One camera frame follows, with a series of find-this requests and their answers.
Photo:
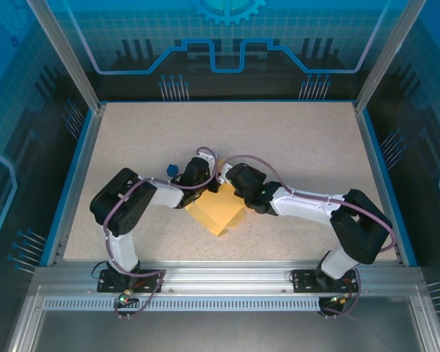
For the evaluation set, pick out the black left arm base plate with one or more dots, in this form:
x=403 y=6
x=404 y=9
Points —
x=110 y=284

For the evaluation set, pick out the grey metal tray frame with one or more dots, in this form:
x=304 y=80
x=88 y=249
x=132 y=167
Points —
x=223 y=330

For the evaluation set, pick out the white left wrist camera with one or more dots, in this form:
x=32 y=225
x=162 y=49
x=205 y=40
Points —
x=209 y=159

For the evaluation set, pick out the small LED connector board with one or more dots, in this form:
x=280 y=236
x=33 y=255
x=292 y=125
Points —
x=339 y=300
x=125 y=297

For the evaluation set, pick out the small blue cube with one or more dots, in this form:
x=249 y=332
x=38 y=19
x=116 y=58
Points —
x=172 y=170

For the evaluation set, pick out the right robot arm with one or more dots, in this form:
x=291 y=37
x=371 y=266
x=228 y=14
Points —
x=359 y=227

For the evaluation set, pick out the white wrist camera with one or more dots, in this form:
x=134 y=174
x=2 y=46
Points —
x=225 y=174
x=209 y=159

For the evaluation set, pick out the blue printed clear panel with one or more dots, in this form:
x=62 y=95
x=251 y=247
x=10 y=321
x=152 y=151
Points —
x=223 y=33

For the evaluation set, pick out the yellow paper box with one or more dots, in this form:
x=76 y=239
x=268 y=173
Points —
x=220 y=212

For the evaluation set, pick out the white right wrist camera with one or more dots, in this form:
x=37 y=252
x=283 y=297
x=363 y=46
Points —
x=225 y=174

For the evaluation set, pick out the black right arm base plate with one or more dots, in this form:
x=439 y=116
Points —
x=304 y=282

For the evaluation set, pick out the aluminium frame post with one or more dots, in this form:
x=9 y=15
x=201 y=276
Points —
x=69 y=55
x=388 y=55

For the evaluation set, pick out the aluminium mounting rail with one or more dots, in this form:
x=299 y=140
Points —
x=223 y=278

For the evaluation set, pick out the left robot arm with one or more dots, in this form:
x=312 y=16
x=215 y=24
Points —
x=128 y=220

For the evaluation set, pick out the aluminium side rail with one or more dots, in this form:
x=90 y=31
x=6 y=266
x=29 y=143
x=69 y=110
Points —
x=373 y=165
x=83 y=165

